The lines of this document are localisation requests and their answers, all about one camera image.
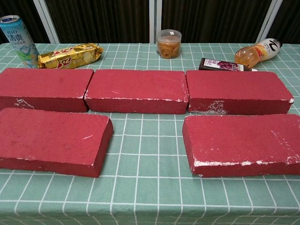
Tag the blue RIO drink can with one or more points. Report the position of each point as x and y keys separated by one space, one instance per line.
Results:
x=18 y=39

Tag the red foam brick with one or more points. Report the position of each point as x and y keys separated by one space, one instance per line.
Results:
x=136 y=86
x=42 y=82
x=239 y=140
x=234 y=86
x=47 y=136

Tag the clear jar of rubber bands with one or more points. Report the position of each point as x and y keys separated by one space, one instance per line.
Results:
x=168 y=47

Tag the dark grape juice bottle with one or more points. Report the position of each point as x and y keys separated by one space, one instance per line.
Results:
x=218 y=64

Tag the green checked tablecloth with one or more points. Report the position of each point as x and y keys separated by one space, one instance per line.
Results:
x=150 y=187

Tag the white partition post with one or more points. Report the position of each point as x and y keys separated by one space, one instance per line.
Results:
x=152 y=21
x=48 y=23
x=268 y=21

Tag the dark ribbed partition panel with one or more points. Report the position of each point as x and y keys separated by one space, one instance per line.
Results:
x=18 y=8
x=100 y=21
x=290 y=21
x=211 y=21

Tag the orange juice bottle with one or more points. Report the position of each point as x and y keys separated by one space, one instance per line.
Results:
x=253 y=55

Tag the gold biscuit packet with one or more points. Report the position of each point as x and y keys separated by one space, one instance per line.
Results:
x=70 y=57

